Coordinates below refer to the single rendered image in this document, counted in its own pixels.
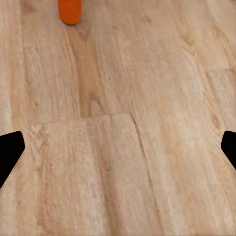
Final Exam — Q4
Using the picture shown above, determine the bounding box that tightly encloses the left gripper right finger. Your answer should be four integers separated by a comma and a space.
221, 130, 236, 169

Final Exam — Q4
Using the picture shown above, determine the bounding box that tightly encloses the can of soda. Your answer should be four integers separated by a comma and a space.
58, 0, 82, 25

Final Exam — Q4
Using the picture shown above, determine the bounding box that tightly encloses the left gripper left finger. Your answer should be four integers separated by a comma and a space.
0, 131, 25, 189

